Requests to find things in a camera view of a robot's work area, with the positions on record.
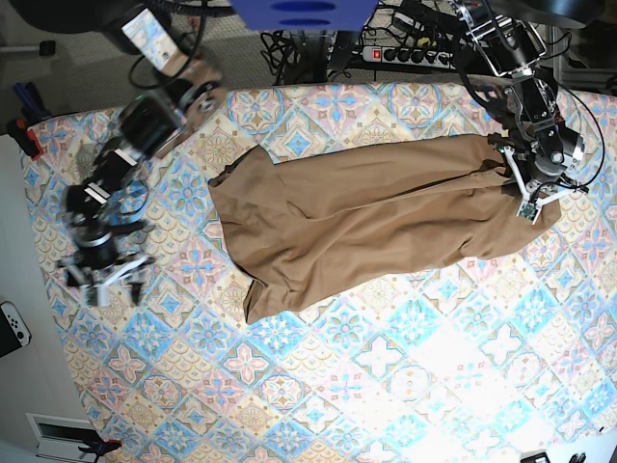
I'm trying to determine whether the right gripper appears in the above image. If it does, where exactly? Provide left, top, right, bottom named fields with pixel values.
left=56, top=253, right=155, bottom=307

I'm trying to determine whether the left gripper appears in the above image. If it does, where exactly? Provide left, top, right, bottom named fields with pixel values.
left=496, top=142, right=589, bottom=211

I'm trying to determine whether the brown t-shirt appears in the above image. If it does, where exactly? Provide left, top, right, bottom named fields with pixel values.
left=208, top=134, right=561, bottom=324

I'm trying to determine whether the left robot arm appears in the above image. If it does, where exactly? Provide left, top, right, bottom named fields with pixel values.
left=451, top=1, right=604, bottom=222

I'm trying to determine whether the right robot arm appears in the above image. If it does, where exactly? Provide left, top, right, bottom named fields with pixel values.
left=57, top=1, right=227, bottom=308

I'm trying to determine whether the white game controller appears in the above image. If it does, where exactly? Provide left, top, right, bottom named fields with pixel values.
left=1, top=301, right=32, bottom=346

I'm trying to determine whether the patterned tile tablecloth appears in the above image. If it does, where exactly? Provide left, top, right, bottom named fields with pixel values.
left=22, top=83, right=616, bottom=462

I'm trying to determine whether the white power strip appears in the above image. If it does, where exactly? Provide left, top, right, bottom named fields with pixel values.
left=361, top=45, right=454, bottom=69

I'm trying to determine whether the orange black bottom clamp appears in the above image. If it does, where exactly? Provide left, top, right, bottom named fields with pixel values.
left=78, top=440, right=122, bottom=461

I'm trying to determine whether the red black table clamp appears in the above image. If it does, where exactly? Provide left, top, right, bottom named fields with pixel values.
left=7, top=119, right=42, bottom=160

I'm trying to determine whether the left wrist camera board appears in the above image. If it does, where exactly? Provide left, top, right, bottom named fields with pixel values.
left=517, top=201, right=541, bottom=224

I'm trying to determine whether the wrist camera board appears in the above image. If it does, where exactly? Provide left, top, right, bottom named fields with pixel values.
left=86, top=285, right=110, bottom=308
left=517, top=201, right=541, bottom=224

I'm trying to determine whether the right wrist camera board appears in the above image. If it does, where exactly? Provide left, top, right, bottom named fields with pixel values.
left=86, top=285, right=110, bottom=308

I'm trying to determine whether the white wall vent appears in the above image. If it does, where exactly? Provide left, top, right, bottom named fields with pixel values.
left=26, top=413, right=98, bottom=462

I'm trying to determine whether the blue handled clamp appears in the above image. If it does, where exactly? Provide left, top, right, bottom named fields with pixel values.
left=13, top=82, right=52, bottom=124

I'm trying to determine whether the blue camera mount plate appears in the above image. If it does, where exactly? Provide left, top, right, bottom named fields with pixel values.
left=229, top=0, right=378, bottom=31

